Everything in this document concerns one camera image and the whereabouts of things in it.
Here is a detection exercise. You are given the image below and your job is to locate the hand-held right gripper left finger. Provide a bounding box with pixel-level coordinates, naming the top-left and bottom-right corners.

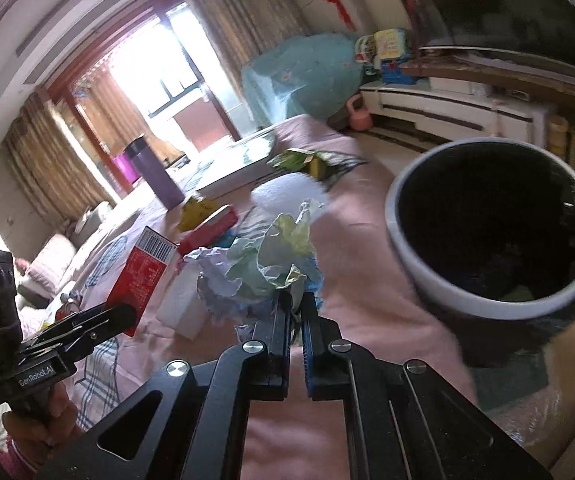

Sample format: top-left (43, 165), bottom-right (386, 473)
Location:
top-left (34, 290), bottom-right (293, 480)

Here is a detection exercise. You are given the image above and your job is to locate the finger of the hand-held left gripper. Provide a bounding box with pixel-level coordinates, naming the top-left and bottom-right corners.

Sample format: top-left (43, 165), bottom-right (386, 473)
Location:
top-left (42, 304), bottom-right (138, 336)
top-left (20, 322), bottom-right (118, 363)

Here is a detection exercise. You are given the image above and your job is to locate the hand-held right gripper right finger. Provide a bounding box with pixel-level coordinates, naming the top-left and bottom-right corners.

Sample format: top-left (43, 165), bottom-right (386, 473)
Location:
top-left (300, 291), bottom-right (553, 480)

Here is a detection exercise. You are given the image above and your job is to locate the red cardboard box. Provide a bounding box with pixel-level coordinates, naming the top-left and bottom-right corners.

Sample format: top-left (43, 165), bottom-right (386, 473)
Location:
top-left (104, 226), bottom-right (178, 337)

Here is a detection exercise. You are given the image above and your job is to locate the pale green paper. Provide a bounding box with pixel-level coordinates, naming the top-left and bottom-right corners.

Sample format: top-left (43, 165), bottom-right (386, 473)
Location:
top-left (227, 199), bottom-right (325, 306)

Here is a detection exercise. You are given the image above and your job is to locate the white paper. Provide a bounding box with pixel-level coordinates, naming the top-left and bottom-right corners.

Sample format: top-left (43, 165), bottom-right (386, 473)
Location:
top-left (184, 247), bottom-right (278, 331)

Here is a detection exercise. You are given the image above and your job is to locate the black white-rimmed trash bin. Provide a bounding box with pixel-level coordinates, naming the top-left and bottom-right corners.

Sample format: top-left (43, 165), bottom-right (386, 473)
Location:
top-left (385, 137), bottom-right (575, 368)

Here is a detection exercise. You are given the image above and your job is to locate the person's left hand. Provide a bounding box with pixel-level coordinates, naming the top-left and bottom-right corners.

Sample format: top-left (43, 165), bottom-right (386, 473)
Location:
top-left (2, 385), bottom-right (83, 461)

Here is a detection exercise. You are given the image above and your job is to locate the pink printed blanket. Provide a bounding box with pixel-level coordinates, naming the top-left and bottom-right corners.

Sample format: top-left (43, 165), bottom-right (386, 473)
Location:
top-left (17, 115), bottom-right (483, 480)

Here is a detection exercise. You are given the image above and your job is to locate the white tissue packet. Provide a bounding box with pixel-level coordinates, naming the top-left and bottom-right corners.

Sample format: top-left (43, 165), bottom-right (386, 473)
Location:
top-left (156, 260), bottom-right (218, 339)

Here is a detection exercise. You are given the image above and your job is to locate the grey sofa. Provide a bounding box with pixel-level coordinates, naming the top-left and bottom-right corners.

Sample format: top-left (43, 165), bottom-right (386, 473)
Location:
top-left (14, 200), bottom-right (118, 311)

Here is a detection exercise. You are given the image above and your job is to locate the red flat carton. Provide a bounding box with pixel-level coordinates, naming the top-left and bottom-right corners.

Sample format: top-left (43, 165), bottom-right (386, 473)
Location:
top-left (177, 205), bottom-right (240, 256)

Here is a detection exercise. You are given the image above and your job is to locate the magenta plastic container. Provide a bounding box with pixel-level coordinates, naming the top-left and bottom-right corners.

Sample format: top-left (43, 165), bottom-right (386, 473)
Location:
top-left (113, 152), bottom-right (140, 193)

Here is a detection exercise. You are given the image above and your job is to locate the green yellow snack packet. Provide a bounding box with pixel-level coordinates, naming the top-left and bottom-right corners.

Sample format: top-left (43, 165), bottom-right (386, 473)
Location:
top-left (266, 148), bottom-right (368, 181)

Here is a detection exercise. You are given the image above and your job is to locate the beige patterned curtain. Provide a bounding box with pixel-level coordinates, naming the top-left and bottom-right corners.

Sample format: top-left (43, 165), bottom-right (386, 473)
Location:
top-left (2, 92), bottom-right (118, 221)
top-left (174, 0), bottom-right (308, 78)

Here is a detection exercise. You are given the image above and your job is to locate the teal mesh cover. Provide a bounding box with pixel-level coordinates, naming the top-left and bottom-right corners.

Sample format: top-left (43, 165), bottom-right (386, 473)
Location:
top-left (240, 31), bottom-right (368, 128)

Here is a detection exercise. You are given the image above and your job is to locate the white wooden television cabinet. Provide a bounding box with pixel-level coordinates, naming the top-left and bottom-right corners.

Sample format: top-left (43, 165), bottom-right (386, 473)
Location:
top-left (360, 47), bottom-right (575, 161)

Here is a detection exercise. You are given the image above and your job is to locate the blue toy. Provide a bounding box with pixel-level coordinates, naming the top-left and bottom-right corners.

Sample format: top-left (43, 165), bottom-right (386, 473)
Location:
top-left (377, 60), bottom-right (423, 88)

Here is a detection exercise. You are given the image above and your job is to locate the colourful toy activity box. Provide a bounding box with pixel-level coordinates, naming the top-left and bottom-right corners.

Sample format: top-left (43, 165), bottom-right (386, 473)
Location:
top-left (353, 27), bottom-right (408, 66)

